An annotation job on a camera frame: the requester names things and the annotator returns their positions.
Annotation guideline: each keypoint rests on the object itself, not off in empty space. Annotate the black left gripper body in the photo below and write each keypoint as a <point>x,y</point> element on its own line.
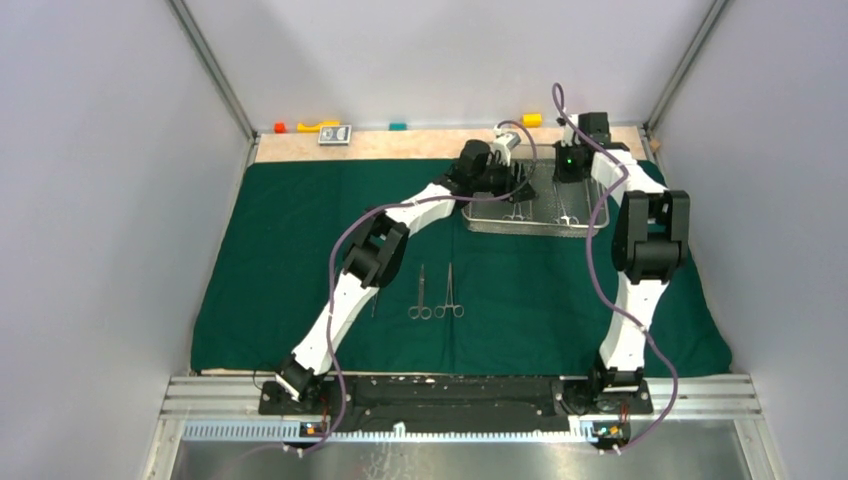
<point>494,179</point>

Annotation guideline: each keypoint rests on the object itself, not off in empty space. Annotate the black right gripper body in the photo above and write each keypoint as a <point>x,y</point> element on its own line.
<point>565,167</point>

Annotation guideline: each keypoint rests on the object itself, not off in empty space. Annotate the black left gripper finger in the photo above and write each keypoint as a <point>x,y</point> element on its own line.
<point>518,174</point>
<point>524,193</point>

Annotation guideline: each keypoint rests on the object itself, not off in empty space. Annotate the metal mesh instrument tray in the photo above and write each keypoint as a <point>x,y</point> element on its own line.
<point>580,199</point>

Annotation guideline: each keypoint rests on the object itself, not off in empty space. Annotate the ring-handled forceps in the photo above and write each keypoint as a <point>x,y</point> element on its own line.
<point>449,305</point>
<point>565,218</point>

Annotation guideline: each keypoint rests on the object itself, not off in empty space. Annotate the surgical scissors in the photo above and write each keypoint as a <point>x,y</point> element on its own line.
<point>419,310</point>

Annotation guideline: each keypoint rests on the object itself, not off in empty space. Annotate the surgical forceps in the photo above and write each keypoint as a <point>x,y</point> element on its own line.
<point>521,211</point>

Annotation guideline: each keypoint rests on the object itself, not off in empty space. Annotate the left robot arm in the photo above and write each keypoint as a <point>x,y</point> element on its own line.
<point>369,254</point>

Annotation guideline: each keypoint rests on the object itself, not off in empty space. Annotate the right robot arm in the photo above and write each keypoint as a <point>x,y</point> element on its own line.
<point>650,241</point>

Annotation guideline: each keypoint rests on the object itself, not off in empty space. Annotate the yellow wooden block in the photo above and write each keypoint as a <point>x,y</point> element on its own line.
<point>532,120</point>

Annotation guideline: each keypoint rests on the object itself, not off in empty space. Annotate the playing card box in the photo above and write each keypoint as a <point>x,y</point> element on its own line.
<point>334,135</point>

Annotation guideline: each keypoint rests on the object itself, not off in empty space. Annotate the yellow toy piece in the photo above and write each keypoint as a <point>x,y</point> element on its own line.
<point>316,127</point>

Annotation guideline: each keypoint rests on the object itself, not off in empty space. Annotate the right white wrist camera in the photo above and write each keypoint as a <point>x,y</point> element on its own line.
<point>569,124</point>

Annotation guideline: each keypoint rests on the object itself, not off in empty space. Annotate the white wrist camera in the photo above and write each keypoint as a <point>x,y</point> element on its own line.
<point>504,142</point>
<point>569,124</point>

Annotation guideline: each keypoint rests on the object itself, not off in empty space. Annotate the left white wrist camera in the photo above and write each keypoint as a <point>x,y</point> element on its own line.
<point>504,142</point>

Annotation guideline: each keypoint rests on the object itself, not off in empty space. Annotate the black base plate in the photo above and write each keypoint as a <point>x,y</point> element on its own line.
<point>455,403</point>

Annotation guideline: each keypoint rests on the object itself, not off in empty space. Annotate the aluminium frame rail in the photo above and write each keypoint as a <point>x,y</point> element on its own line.
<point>219,397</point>

